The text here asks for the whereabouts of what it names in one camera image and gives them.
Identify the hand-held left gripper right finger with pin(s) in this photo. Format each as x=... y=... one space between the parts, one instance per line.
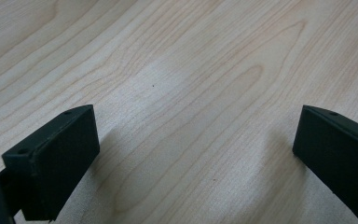
x=338 y=155

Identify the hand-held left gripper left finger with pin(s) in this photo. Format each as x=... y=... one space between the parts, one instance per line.
x=56 y=161

